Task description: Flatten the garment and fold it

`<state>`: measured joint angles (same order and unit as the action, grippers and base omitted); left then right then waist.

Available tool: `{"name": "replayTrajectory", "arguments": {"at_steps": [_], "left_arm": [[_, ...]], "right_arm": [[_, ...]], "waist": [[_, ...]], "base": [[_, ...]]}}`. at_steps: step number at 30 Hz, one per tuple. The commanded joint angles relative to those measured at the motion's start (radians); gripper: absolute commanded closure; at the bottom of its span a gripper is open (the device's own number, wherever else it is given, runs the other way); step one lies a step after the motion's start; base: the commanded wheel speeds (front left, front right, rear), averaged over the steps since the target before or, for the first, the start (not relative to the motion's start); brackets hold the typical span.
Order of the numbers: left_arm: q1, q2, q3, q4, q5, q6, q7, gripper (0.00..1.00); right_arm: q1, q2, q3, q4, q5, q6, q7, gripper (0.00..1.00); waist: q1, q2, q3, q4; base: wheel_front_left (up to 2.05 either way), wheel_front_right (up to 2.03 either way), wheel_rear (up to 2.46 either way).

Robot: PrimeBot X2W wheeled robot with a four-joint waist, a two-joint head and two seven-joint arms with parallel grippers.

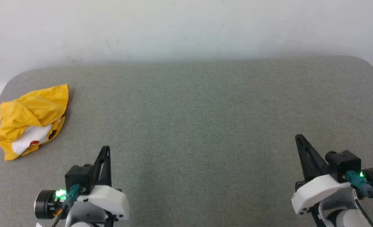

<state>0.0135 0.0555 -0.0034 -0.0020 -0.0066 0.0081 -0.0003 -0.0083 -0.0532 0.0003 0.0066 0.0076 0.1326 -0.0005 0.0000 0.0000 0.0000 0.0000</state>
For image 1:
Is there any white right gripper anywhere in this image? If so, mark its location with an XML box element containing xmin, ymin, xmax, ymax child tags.
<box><xmin>291</xmin><ymin>134</ymin><xmax>352</xmax><ymax>215</ymax></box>

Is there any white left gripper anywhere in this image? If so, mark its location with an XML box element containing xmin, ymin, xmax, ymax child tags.
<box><xmin>74</xmin><ymin>146</ymin><xmax>131</xmax><ymax>223</ymax></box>

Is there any yellow cartoon print t-shirt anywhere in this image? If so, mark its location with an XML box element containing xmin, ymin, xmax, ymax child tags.
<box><xmin>0</xmin><ymin>84</ymin><xmax>69</xmax><ymax>161</ymax></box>

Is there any teal plug left camera cable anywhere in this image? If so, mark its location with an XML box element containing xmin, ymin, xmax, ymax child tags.
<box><xmin>51</xmin><ymin>184</ymin><xmax>83</xmax><ymax>227</ymax></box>

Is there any teal plug camera cable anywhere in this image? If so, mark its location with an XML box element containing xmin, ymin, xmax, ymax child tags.
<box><xmin>51</xmin><ymin>184</ymin><xmax>83</xmax><ymax>227</ymax></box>
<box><xmin>346</xmin><ymin>170</ymin><xmax>373</xmax><ymax>216</ymax></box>

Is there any teal plug right camera cable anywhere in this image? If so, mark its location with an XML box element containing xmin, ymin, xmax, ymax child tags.
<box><xmin>346</xmin><ymin>170</ymin><xmax>373</xmax><ymax>216</ymax></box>

